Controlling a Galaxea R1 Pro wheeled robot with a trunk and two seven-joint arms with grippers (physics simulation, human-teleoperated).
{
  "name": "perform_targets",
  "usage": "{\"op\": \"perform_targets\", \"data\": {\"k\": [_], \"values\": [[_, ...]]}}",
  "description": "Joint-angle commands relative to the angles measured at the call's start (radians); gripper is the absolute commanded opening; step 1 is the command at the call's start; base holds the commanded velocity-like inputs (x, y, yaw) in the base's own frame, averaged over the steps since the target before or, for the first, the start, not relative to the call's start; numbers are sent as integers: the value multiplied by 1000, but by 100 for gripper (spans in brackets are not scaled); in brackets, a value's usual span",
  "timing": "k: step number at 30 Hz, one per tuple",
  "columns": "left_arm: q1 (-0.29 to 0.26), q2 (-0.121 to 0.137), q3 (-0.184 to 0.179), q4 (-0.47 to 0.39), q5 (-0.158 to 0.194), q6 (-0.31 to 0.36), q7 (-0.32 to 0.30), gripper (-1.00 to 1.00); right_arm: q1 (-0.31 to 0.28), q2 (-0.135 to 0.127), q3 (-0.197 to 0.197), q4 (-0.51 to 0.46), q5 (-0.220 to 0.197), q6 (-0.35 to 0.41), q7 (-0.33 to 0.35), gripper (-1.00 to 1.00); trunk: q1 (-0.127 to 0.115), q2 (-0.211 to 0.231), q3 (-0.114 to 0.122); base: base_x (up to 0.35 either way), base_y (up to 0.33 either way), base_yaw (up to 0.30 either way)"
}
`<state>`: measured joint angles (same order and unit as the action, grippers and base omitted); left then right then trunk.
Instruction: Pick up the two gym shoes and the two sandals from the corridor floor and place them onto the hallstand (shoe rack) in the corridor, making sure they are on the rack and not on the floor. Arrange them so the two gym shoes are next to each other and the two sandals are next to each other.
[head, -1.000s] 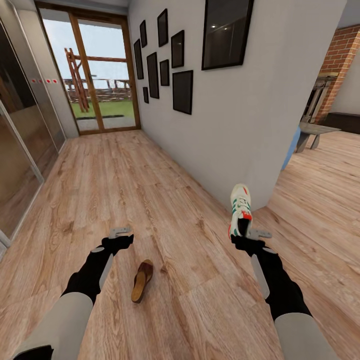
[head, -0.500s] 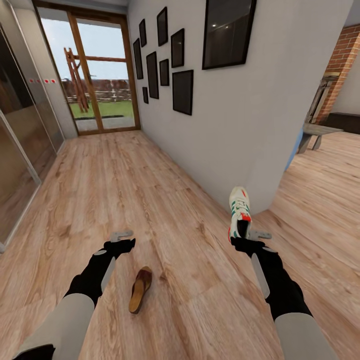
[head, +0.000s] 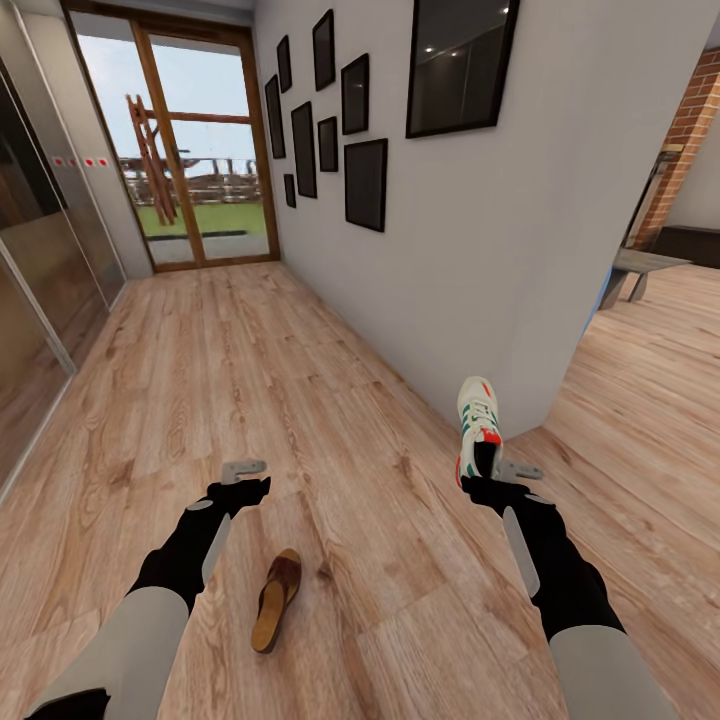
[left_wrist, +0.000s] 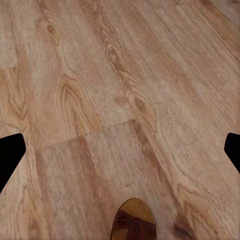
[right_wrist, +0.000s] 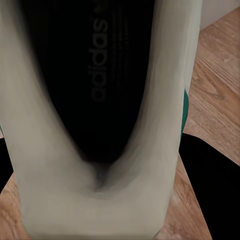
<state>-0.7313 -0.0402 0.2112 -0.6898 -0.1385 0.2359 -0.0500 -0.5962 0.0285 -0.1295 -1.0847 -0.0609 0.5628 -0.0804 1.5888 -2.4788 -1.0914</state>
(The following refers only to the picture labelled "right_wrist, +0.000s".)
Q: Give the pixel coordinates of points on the gym shoe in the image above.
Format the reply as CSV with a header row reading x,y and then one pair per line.
x,y
93,104

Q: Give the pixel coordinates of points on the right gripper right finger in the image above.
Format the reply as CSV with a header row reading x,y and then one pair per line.
x,y
216,182

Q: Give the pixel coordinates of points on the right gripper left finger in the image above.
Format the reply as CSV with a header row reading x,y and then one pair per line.
x,y
6,168

